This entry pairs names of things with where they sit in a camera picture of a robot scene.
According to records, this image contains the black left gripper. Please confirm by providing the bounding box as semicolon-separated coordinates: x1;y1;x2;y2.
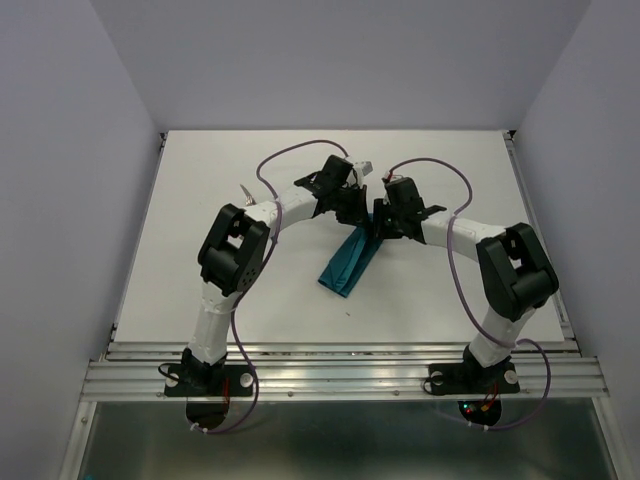
331;184;371;230

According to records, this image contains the teal cloth napkin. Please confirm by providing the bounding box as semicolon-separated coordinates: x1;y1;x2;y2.
318;214;383;298

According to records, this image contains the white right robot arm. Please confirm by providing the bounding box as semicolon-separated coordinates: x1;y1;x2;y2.
373;177;559;390

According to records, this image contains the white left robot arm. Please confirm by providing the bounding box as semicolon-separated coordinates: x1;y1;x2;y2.
181;155;373;394

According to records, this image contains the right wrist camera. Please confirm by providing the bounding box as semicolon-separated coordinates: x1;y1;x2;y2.
382;171;402;184

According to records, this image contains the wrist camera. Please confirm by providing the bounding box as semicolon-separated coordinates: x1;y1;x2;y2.
353;161;373;177
382;171;402;184

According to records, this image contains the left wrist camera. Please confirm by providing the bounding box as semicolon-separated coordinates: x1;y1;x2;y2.
353;161;373;177

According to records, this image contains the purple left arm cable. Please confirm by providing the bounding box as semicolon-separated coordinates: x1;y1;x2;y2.
192;139;354;435

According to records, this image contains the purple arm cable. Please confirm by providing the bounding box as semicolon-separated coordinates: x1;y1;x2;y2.
192;139;354;435
383;158;551;432

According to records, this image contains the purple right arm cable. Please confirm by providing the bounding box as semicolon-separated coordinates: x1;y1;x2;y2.
383;158;551;432

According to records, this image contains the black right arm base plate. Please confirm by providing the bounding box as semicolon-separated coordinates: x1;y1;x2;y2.
422;362;520;396

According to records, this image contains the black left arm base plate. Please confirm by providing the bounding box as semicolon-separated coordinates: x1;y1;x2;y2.
159;363;254;398

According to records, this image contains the aluminium frame rail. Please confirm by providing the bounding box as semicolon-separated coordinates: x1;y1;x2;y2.
81;339;609;402

